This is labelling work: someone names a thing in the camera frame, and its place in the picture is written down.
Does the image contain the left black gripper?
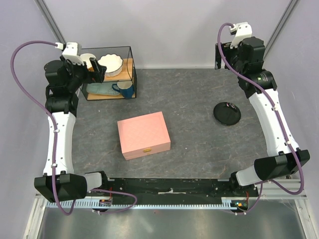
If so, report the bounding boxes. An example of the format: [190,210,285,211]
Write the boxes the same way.
[60,55,106,92]

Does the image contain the pink jewelry box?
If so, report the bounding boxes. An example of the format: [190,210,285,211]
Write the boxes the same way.
[117,112,171,160]

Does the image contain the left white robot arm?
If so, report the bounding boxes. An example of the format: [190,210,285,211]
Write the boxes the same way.
[34,55,110,203]

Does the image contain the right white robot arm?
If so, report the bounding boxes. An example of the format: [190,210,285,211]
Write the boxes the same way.
[215,37,310,196]

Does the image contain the white round bowl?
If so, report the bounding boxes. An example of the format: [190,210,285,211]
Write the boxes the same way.
[80,53,96,69]

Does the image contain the floral light blue plate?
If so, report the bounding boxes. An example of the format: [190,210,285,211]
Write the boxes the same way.
[86,82,120,96]

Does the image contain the white scalloped bowl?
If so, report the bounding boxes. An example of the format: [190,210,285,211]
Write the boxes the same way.
[98,54,123,77]

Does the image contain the blue mug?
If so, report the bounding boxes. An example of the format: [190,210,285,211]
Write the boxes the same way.
[112,81,134,99]

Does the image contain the black round stand base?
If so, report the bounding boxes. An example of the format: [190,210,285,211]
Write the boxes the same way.
[213,102,241,126]

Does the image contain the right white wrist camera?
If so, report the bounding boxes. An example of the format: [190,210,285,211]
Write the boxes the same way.
[229,22,252,49]

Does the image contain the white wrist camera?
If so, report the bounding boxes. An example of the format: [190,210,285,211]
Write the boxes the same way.
[229,22,252,49]
[55,42,85,66]

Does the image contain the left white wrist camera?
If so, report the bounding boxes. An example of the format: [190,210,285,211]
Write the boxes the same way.
[55,42,85,66]

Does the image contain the black wire shelf rack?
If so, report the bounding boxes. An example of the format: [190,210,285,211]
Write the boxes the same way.
[81,46,137,101]

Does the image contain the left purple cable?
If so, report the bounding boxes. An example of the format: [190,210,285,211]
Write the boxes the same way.
[10,41,138,216]

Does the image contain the purple cable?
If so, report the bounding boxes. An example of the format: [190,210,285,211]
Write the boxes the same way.
[10,41,138,216]
[217,22,305,215]

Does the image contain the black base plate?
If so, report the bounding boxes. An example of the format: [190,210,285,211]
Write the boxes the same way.
[99,178,259,205]

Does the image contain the grey slotted cable duct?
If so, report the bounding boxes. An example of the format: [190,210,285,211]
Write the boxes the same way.
[46,197,250,209]

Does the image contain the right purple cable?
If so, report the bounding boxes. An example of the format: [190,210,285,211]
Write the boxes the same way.
[217,22,305,215]

